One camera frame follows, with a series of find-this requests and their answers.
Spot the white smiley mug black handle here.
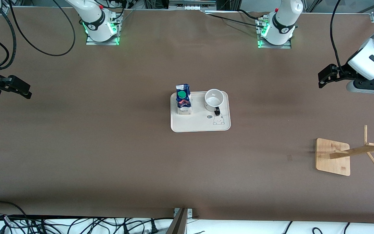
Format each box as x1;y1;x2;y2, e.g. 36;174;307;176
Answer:
205;89;225;116

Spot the blue white milk carton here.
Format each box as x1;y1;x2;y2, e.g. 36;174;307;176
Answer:
175;84;194;115

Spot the cream rabbit print tray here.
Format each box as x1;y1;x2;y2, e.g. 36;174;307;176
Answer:
170;91;231;133

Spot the wooden mug stand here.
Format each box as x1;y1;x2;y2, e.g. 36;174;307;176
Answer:
315;125;374;176

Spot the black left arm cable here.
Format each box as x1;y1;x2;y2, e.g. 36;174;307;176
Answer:
330;0;345;67

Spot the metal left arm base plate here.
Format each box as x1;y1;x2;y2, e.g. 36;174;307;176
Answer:
257;17;292;49

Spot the black cable on table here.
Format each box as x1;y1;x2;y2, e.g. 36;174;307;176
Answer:
237;9;268;20
203;13;265;29

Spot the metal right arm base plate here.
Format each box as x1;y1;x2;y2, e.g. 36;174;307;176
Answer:
86;12;122;46

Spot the aluminium rack frame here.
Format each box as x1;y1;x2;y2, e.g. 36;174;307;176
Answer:
143;0;241;11

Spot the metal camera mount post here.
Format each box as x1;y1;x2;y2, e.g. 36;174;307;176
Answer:
166;207;194;234

